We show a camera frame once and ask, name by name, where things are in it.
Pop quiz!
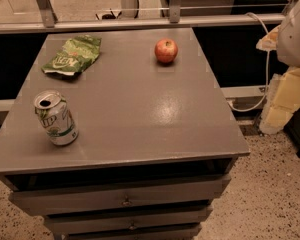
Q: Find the white cable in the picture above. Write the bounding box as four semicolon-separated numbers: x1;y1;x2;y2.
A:
227;12;271;113

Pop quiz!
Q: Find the metal window frame rail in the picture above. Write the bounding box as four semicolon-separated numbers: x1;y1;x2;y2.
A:
0;0;298;34

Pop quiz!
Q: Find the bottom grey drawer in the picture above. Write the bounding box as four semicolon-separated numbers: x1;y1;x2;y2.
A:
67;223;201;240

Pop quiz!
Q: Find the top grey drawer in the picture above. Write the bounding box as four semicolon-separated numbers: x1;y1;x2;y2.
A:
9;174;231;216

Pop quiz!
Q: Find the green chip bag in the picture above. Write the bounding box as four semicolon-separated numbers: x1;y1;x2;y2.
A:
41;35;101;77

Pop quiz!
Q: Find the grey drawer cabinet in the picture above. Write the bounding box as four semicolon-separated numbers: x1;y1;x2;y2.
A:
0;27;251;240

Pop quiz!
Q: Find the middle grey drawer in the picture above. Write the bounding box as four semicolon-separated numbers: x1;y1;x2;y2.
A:
45;205;212;234

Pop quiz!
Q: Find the grey drawer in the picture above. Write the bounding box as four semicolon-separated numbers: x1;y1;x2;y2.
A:
67;223;201;240
45;205;212;234
9;174;231;216

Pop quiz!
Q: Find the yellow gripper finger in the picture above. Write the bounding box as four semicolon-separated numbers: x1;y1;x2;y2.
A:
256;30;278;51
259;67;300;134

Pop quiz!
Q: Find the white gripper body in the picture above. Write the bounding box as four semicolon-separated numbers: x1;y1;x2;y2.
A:
277;0;300;67

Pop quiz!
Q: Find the red apple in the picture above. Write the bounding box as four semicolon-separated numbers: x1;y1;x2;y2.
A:
154;38;178;64

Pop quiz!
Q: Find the green white 7up can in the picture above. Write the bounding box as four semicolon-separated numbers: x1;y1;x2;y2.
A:
34;90;78;146

